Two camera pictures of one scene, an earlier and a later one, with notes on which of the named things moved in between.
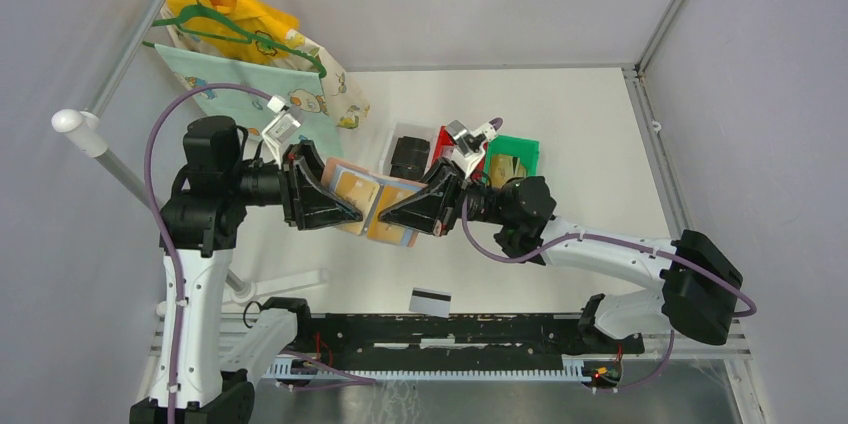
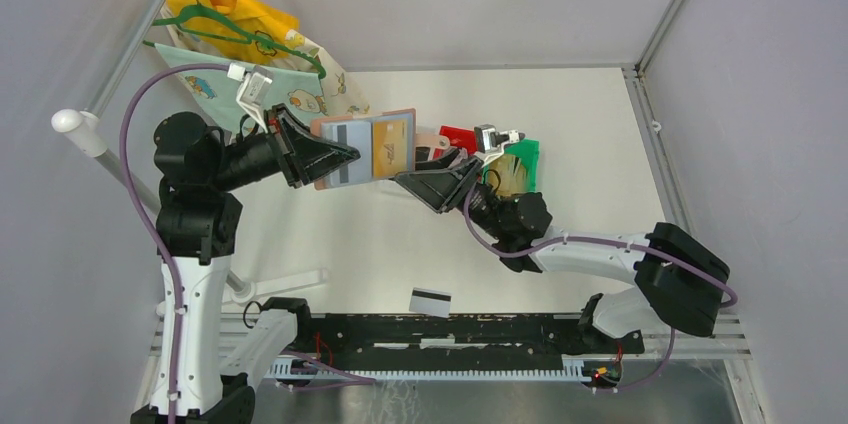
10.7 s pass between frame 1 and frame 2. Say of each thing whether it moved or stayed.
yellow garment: stayed
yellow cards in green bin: stayed
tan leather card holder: moved
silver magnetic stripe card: stayed
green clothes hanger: stayed
